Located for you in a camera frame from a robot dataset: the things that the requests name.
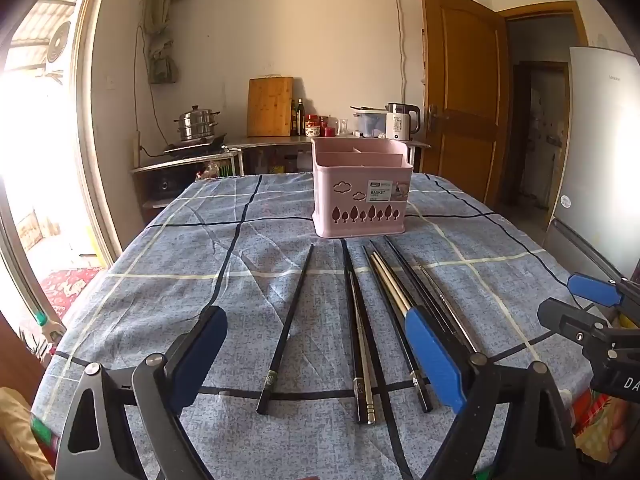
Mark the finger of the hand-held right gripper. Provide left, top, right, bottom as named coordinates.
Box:
left=567, top=272, right=640, bottom=308
left=537, top=297, right=621, bottom=356

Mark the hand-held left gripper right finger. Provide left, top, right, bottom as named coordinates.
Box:
left=405, top=307, right=581, bottom=480

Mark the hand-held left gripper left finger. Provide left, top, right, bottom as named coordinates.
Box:
left=52, top=305, right=228, bottom=480

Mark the silver metal chopstick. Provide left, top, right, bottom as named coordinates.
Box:
left=416, top=260, right=480, bottom=355

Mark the beige chopstick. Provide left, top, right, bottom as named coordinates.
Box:
left=370, top=252, right=413, bottom=313
left=375, top=252, right=418, bottom=311

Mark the pink plastic utensil basket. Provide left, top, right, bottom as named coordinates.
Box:
left=311, top=137, right=415, bottom=238

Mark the blue plaid tablecloth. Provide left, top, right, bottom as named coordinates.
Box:
left=30, top=172, right=601, bottom=480

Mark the silver refrigerator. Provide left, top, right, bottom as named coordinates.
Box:
left=542, top=46, right=640, bottom=286

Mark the red patterned rug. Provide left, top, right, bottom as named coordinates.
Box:
left=40, top=266, right=107, bottom=322

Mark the white green mop head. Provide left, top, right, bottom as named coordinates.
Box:
left=30, top=310, right=67, bottom=348

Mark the black small appliance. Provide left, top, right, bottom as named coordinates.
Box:
left=150, top=175, right=176, bottom=201

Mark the white side rack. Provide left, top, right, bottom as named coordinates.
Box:
left=130, top=152, right=241, bottom=211

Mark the black induction cooker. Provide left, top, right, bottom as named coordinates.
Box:
left=162, top=133, right=227, bottom=155

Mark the steel kitchen table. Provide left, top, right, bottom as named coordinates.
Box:
left=222, top=135, right=431, bottom=176

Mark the steel steamer pot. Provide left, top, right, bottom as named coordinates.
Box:
left=173, top=105, right=221, bottom=142

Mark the white electric kettle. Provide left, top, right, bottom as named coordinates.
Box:
left=385, top=103, right=422, bottom=141

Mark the clear plastic container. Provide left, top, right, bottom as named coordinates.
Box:
left=352, top=107, right=388, bottom=138

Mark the wooden door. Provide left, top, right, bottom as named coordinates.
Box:
left=419, top=0, right=512, bottom=208

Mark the wooden cutting board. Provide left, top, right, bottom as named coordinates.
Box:
left=246, top=76, right=295, bottom=137

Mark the beige wrapped pipe bundle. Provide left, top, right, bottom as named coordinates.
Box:
left=142, top=0, right=181, bottom=86

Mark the outdoor air conditioner unit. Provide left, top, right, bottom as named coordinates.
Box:
left=42, top=20, right=76, bottom=63

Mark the white window frame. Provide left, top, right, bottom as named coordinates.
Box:
left=0, top=0, right=126, bottom=341

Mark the black power cord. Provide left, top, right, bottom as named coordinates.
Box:
left=134, top=25, right=171, bottom=161

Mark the wooden door frame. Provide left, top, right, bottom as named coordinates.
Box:
left=495, top=1, right=590, bottom=211

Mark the white wall cable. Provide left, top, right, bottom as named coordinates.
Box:
left=392, top=0, right=407, bottom=106

